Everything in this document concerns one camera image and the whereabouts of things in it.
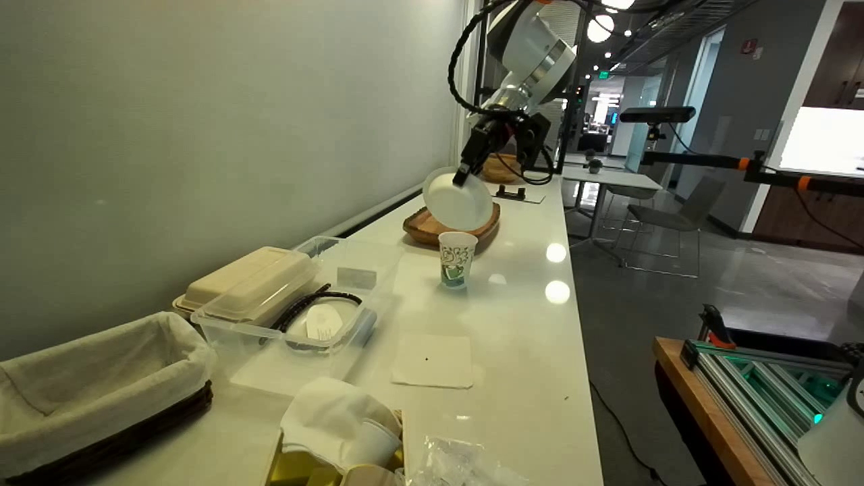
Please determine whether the small white house box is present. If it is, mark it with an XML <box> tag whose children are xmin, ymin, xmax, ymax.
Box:
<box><xmin>265</xmin><ymin>378</ymin><xmax>404</xmax><ymax>486</ymax></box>

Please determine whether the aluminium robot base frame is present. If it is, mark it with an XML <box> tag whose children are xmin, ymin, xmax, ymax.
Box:
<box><xmin>682</xmin><ymin>306</ymin><xmax>864</xmax><ymax>486</ymax></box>

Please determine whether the clear plastic bag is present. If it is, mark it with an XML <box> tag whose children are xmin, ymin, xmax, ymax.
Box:
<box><xmin>408</xmin><ymin>437</ymin><xmax>530</xmax><ymax>486</ymax></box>

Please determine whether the clear plastic food container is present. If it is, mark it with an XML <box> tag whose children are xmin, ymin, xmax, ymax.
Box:
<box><xmin>192</xmin><ymin>285</ymin><xmax>379</xmax><ymax>380</ymax></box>

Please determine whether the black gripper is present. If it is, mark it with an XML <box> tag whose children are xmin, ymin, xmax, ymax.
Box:
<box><xmin>450</xmin><ymin>114</ymin><xmax>552</xmax><ymax>187</ymax></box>

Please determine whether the blue patterned paper bowl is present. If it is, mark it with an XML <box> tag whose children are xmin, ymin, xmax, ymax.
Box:
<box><xmin>425</xmin><ymin>170</ymin><xmax>491</xmax><ymax>229</ymax></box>

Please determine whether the wooden robot stand board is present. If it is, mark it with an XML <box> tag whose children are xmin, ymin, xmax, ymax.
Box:
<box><xmin>654</xmin><ymin>339</ymin><xmax>772</xmax><ymax>486</ymax></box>

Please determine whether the grey wall cable duct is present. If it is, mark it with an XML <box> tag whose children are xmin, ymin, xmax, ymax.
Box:
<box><xmin>296</xmin><ymin>183</ymin><xmax>422</xmax><ymax>255</ymax></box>

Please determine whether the patterned paper coffee cup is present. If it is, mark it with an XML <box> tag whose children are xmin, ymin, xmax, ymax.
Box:
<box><xmin>437</xmin><ymin>233</ymin><xmax>477</xmax><ymax>289</ymax></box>

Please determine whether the woven wicker basket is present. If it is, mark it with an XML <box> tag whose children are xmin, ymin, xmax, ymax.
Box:
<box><xmin>0</xmin><ymin>310</ymin><xmax>217</xmax><ymax>479</ymax></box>

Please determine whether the brown wooden tray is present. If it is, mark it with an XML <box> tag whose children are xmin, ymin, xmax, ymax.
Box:
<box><xmin>402</xmin><ymin>208</ymin><xmax>500</xmax><ymax>255</ymax></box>

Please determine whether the white paper napkin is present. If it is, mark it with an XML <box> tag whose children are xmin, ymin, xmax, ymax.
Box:
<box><xmin>392</xmin><ymin>335</ymin><xmax>476</xmax><ymax>389</ymax></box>

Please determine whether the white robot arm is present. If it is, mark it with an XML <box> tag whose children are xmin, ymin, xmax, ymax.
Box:
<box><xmin>449</xmin><ymin>0</ymin><xmax>580</xmax><ymax>187</ymax></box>

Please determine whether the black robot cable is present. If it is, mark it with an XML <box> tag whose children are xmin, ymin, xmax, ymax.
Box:
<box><xmin>446</xmin><ymin>0</ymin><xmax>516</xmax><ymax>120</ymax></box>

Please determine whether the small wooden bowl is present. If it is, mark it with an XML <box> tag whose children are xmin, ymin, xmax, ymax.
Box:
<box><xmin>480</xmin><ymin>155</ymin><xmax>522</xmax><ymax>183</ymax></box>

